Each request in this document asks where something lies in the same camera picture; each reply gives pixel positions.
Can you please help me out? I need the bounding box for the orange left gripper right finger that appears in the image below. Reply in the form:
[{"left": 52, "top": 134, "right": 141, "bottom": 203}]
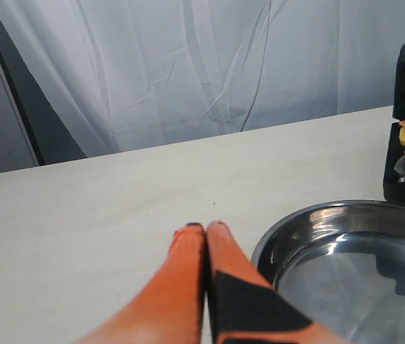
[{"left": 206, "top": 221, "right": 345, "bottom": 343}]

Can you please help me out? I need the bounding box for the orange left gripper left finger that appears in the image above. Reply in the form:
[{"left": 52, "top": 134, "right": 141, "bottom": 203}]
[{"left": 77, "top": 224, "right": 204, "bottom": 343}]

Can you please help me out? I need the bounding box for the round stainless steel tray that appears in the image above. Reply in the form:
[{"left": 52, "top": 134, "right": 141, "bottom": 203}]
[{"left": 252, "top": 201, "right": 405, "bottom": 343}]

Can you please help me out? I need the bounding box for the black metal pole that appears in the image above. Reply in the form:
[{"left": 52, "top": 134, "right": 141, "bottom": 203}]
[{"left": 0, "top": 20, "right": 86, "bottom": 165}]

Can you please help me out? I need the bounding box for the white backdrop curtain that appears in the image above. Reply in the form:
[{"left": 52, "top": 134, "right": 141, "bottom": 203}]
[{"left": 0, "top": 1, "right": 405, "bottom": 157}]

